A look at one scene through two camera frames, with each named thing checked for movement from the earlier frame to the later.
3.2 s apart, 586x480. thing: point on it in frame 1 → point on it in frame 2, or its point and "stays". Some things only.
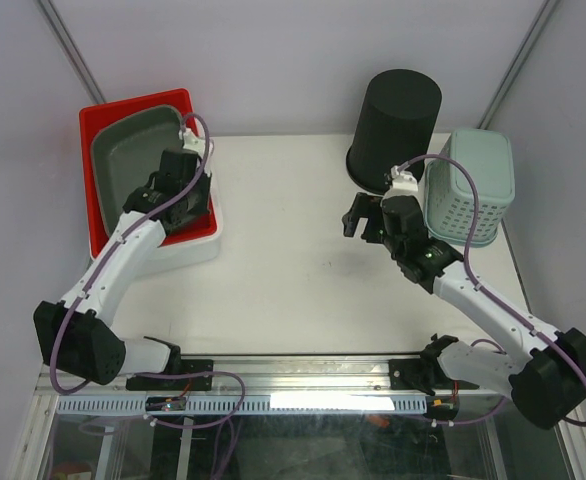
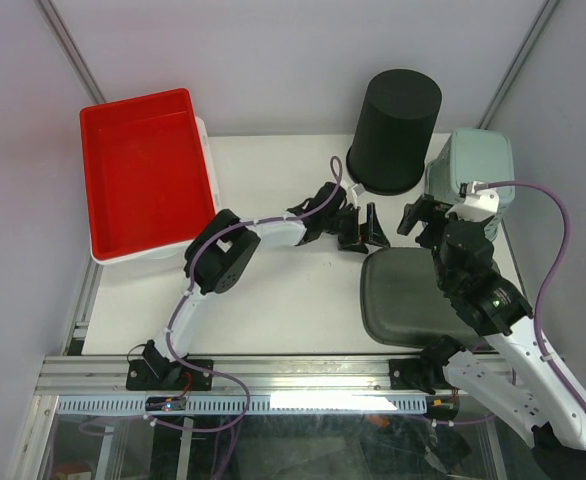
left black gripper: (202, 206) → (351, 239)
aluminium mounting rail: (274, 376) stays
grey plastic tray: (126, 151) → (403, 302)
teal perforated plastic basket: (449, 191) stays
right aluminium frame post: (545, 14) stays
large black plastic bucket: (399, 115) stays
